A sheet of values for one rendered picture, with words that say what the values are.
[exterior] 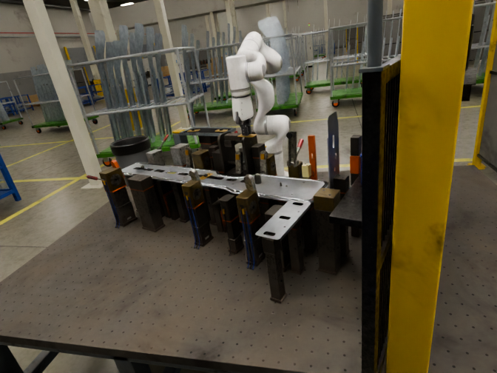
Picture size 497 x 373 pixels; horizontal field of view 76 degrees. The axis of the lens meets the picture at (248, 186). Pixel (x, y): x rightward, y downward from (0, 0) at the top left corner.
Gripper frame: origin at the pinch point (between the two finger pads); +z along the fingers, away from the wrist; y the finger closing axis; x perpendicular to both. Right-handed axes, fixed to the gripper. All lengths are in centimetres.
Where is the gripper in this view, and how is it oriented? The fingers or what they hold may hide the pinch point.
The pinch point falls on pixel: (246, 130)
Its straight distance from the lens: 146.1
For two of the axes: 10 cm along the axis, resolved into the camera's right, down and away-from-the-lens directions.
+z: 1.4, 9.0, 4.0
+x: 8.3, 1.2, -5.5
